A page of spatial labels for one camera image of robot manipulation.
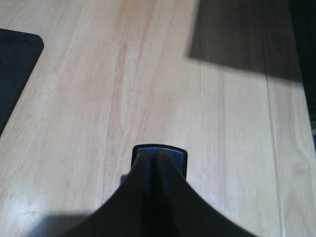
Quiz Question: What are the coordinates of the black stapler with orange button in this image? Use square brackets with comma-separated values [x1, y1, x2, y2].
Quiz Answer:
[120, 144, 190, 196]

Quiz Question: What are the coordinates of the black monitor stand base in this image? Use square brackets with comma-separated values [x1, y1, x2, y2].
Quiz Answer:
[0, 29, 44, 132]

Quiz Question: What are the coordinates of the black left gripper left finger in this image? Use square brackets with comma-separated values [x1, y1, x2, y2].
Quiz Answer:
[62, 154, 152, 237]

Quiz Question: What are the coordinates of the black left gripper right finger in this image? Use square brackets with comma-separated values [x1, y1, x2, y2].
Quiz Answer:
[154, 151, 260, 237]

